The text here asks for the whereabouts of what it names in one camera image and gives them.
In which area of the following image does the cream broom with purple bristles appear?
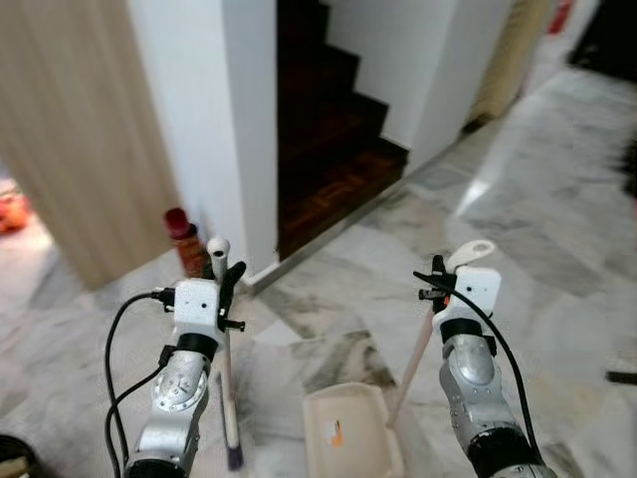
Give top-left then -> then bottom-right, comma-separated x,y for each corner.
206,237 -> 247,472

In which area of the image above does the cream long-handled dustpan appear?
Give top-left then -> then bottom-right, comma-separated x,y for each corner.
302,239 -> 499,478

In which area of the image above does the red capped brown bottle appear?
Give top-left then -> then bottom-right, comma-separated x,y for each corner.
164,207 -> 208,280

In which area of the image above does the dark wooden staircase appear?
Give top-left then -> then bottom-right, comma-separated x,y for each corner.
276,0 -> 410,262

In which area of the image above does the light wooden door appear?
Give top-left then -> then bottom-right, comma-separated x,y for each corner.
0,0 -> 182,292

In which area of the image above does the orange object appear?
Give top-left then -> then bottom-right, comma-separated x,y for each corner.
0,182 -> 31,235

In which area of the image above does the cream louvred door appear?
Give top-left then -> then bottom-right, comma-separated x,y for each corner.
466,0 -> 550,125

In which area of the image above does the black rounded object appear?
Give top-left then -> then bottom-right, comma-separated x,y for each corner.
0,435 -> 39,478

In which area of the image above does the red stool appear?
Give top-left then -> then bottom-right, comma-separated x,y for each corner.
547,0 -> 574,36

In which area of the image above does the black cabinet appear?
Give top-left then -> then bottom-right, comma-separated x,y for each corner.
569,0 -> 637,83

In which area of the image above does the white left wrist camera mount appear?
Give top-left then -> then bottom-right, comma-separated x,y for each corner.
171,278 -> 223,341

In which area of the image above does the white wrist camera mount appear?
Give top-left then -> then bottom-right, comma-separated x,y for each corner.
448,266 -> 502,322
171,278 -> 223,341

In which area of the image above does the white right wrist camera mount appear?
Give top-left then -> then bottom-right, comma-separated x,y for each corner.
448,266 -> 502,322

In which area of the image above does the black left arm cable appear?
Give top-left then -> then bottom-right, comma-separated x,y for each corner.
104,288 -> 178,478

